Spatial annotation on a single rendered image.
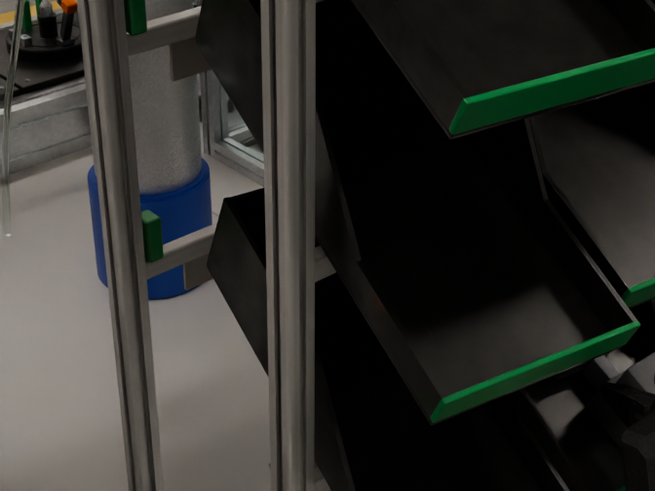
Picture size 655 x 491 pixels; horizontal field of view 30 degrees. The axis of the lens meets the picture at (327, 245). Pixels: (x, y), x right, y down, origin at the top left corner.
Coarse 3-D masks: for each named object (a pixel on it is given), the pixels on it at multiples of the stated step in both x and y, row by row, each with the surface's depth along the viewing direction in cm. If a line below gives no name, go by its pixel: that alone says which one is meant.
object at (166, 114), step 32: (160, 0) 139; (192, 0) 145; (160, 64) 143; (160, 96) 145; (192, 96) 149; (160, 128) 147; (192, 128) 151; (160, 160) 149; (192, 160) 153; (160, 192) 151
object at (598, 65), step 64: (384, 0) 55; (448, 0) 58; (512, 0) 59; (576, 0) 61; (640, 0) 59; (448, 64) 56; (512, 64) 57; (576, 64) 58; (640, 64) 56; (448, 128) 53
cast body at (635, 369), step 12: (600, 360) 83; (648, 360) 79; (588, 372) 84; (600, 372) 83; (612, 372) 83; (624, 372) 79; (636, 372) 78; (648, 372) 79; (600, 384) 84; (624, 384) 79; (636, 384) 78; (648, 384) 78; (600, 396) 81; (588, 408) 83; (600, 408) 82; (600, 420) 82; (612, 420) 81; (612, 432) 82
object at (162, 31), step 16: (320, 0) 59; (176, 16) 76; (192, 16) 76; (160, 32) 74; (176, 32) 75; (192, 32) 76; (128, 48) 73; (144, 48) 74; (176, 240) 84; (192, 240) 84; (208, 240) 84; (176, 256) 83; (192, 256) 84; (320, 256) 67; (160, 272) 82; (320, 272) 67; (320, 480) 75
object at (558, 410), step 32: (640, 320) 87; (640, 352) 87; (544, 384) 84; (576, 384) 84; (544, 416) 82; (576, 416) 83; (544, 448) 80; (576, 448) 81; (608, 448) 82; (576, 480) 78; (608, 480) 80
